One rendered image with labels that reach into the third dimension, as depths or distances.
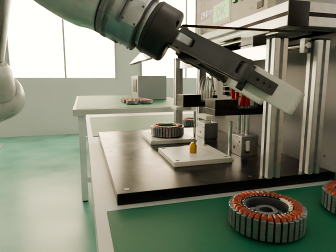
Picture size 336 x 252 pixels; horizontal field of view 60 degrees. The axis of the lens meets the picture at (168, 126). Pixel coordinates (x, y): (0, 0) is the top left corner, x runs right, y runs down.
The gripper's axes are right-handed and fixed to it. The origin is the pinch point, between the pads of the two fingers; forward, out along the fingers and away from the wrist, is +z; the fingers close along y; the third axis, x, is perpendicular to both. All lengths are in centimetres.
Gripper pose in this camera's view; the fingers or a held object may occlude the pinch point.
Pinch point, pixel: (272, 96)
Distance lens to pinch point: 44.3
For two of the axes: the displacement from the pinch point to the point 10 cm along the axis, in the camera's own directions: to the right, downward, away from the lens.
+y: -0.5, 1.6, -9.9
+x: 4.9, -8.5, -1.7
